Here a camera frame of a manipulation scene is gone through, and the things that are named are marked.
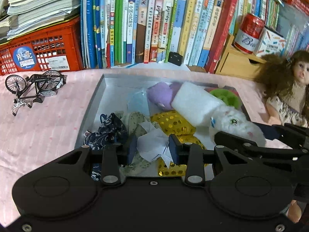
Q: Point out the brown-haired doll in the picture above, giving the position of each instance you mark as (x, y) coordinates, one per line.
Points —
(287, 82)

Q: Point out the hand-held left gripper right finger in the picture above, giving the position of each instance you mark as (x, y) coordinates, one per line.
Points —
(174, 151)

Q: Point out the white paper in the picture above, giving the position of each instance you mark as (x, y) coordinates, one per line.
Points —
(151, 145)

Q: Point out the row of tall upright books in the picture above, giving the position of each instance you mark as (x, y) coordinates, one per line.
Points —
(157, 21)

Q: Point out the white tray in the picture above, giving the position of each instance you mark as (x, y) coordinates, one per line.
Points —
(113, 94)

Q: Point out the green floral scrunchie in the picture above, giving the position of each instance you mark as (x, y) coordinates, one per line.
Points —
(134, 123)

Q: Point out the black model bicycle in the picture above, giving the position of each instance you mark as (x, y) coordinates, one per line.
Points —
(38, 83)

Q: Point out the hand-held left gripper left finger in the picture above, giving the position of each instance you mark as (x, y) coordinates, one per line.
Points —
(132, 149)

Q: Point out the purple soft pouch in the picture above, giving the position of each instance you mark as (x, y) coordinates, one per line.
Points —
(161, 95)

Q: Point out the red plastic crate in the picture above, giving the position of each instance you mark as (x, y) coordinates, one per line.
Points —
(48, 50)

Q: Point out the pale blue plastic bag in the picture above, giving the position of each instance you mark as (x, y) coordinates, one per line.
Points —
(137, 102)

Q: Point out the stack of flat books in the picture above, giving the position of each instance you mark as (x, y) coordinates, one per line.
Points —
(41, 7)

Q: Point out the red beer can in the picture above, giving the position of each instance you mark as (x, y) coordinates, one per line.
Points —
(249, 32)

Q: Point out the small black box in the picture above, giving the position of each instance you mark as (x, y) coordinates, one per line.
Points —
(175, 58)

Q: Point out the wooden drawer box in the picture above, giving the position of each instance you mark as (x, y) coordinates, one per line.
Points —
(236, 65)

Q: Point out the green scrunchie gold bell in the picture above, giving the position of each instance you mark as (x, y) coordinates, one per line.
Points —
(223, 96)

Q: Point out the person's right forearm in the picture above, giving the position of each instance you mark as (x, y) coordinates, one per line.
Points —
(294, 211)

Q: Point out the yellow sequin bow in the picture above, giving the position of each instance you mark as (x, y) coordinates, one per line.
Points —
(173, 123)

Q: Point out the white foam block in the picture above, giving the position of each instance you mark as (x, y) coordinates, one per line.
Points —
(195, 104)

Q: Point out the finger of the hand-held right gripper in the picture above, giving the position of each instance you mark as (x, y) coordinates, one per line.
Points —
(231, 137)
(271, 132)

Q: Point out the white printed carton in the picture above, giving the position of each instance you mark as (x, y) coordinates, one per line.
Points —
(271, 42)

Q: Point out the row of small upright books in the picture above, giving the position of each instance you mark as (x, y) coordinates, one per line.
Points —
(260, 2)

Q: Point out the dark blue patterned cloth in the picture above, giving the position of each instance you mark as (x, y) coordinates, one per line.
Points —
(108, 130)

